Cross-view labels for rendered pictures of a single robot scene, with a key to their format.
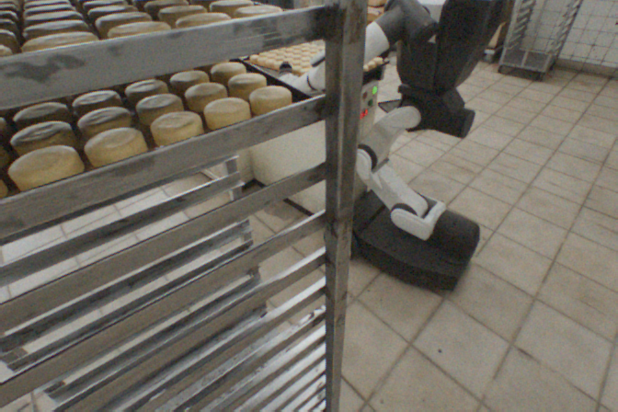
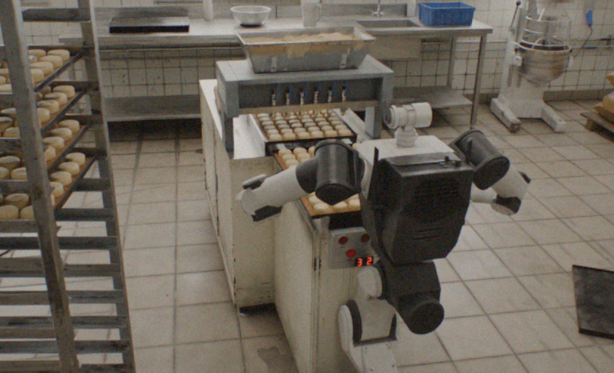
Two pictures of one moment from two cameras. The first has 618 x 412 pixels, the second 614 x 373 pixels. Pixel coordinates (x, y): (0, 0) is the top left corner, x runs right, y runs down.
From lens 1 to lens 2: 1.25 m
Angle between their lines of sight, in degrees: 31
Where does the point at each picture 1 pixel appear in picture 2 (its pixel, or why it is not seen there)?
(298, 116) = (24, 226)
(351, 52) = (37, 204)
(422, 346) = not seen: outside the picture
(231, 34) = not seen: outside the picture
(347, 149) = (45, 253)
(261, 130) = (1, 226)
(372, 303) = not seen: outside the picture
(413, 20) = (319, 175)
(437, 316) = not seen: outside the picture
